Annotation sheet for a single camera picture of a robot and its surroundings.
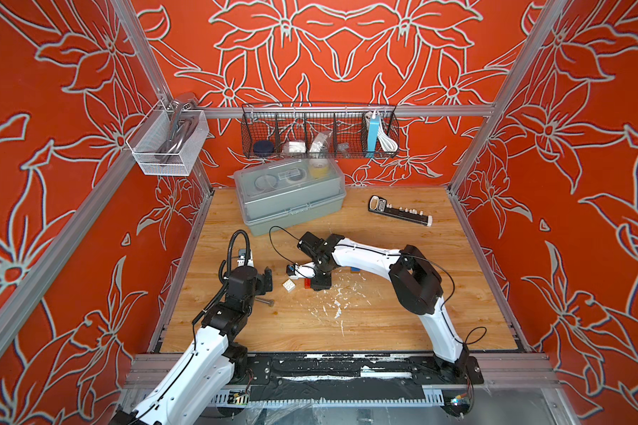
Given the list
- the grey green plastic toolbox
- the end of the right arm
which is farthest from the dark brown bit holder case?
the end of the right arm

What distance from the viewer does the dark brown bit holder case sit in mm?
1089

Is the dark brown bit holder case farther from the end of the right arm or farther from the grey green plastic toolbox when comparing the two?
the end of the right arm

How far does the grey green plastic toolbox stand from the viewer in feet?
3.06

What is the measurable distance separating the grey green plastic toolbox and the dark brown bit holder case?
17 centimetres
